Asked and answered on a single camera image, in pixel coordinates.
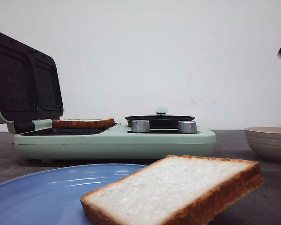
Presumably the silver control knob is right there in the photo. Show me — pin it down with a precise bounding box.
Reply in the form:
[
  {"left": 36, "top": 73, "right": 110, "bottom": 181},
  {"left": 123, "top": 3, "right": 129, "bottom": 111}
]
[
  {"left": 177, "top": 120, "right": 197, "bottom": 134},
  {"left": 131, "top": 120, "right": 150, "bottom": 133}
]

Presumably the black round frying pan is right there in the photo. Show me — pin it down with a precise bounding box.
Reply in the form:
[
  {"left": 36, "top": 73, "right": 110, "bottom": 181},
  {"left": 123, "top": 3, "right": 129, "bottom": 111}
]
[{"left": 125, "top": 107, "right": 195, "bottom": 129}]

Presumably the white bread slice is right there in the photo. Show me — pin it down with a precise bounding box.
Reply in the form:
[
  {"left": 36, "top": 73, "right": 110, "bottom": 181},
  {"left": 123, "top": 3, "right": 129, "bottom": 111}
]
[
  {"left": 81, "top": 155, "right": 263, "bottom": 225},
  {"left": 52, "top": 118, "right": 115, "bottom": 128}
]

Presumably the beige ribbed bowl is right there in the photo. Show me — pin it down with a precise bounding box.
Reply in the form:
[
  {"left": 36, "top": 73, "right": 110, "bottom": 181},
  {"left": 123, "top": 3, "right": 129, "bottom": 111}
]
[{"left": 244, "top": 127, "right": 281, "bottom": 162}]

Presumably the mint green breakfast maker base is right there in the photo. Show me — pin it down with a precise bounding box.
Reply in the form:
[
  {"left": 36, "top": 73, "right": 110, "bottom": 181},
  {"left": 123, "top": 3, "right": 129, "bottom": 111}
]
[{"left": 14, "top": 123, "right": 216, "bottom": 160}]

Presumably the blue ribbed plate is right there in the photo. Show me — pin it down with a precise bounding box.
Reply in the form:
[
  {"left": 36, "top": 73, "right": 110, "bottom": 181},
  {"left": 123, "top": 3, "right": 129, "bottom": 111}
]
[{"left": 0, "top": 164, "right": 143, "bottom": 225}]

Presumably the breakfast maker hinged lid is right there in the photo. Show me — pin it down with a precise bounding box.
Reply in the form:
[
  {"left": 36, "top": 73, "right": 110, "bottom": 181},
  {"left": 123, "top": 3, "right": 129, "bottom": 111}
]
[{"left": 0, "top": 33, "right": 64, "bottom": 134}]

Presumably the right silver control knob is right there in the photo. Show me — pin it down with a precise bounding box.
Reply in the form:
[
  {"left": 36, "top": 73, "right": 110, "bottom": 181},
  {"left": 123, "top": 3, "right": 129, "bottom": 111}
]
[{"left": 177, "top": 120, "right": 197, "bottom": 134}]

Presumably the left silver control knob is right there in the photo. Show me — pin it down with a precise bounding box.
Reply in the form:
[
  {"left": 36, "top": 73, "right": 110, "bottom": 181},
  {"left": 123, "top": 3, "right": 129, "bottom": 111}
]
[{"left": 131, "top": 120, "right": 150, "bottom": 133}]

